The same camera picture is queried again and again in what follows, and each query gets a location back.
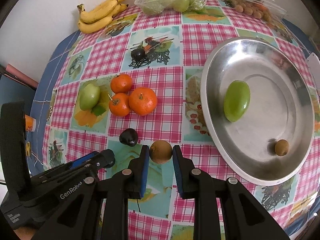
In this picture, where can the brown kiwi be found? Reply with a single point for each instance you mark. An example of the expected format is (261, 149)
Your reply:
(281, 147)
(160, 151)

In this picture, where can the green mango back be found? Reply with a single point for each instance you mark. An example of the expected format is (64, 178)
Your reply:
(89, 97)

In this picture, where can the large orange mandarin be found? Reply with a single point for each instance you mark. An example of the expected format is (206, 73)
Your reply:
(143, 101)

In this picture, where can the checkered fruit print tablecloth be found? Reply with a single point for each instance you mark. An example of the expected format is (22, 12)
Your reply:
(176, 48)

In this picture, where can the mandarin with stem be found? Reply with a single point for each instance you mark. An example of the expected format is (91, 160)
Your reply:
(119, 104)

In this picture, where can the small back mandarin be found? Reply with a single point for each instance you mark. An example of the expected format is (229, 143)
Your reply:
(121, 83)

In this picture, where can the yellow banana bunch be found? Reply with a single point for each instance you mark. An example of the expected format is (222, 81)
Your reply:
(100, 17)

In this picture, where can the green mango front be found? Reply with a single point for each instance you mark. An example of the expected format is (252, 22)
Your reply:
(237, 100)

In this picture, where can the dark plum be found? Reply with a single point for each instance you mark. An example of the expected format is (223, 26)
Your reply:
(138, 54)
(129, 137)

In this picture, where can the white power adapter box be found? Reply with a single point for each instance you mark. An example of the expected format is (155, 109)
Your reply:
(313, 63)

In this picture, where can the large metal bowl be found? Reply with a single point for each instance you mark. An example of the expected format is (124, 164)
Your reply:
(280, 108)

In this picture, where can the green mango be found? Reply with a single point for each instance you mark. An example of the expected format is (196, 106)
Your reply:
(237, 100)
(89, 97)

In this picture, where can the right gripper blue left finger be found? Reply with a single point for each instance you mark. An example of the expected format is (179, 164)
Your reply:
(145, 154)

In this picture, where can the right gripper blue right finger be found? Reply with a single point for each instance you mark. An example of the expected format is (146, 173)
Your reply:
(177, 162)

